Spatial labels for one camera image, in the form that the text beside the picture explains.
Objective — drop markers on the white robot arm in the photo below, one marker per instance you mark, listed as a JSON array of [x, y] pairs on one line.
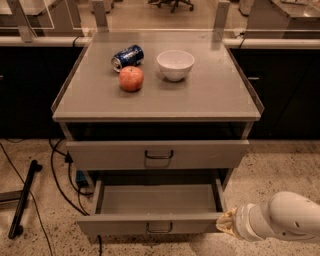
[[287, 216]]

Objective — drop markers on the foam gripper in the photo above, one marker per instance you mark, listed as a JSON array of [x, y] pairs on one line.
[[240, 220]]

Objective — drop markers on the red apple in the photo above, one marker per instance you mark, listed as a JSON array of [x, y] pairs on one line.
[[131, 78]]

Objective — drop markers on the black floor bar stand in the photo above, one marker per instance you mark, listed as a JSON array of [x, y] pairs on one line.
[[16, 228]]

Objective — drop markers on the black office chair base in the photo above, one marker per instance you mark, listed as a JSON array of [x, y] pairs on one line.
[[173, 3]]

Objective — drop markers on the grey drawer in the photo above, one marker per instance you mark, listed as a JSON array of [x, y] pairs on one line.
[[138, 155], [154, 209]]

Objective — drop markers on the blue soda can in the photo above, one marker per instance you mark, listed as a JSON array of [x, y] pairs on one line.
[[131, 56]]

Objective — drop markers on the grey drawer cabinet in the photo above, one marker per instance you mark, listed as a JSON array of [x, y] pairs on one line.
[[213, 102]]

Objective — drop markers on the white bowl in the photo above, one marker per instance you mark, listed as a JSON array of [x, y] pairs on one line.
[[175, 65]]

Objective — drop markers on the grey top drawer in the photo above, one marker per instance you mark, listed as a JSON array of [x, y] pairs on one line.
[[138, 155]]

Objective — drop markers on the white horizontal rail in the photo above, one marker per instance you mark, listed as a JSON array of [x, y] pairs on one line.
[[300, 44]]

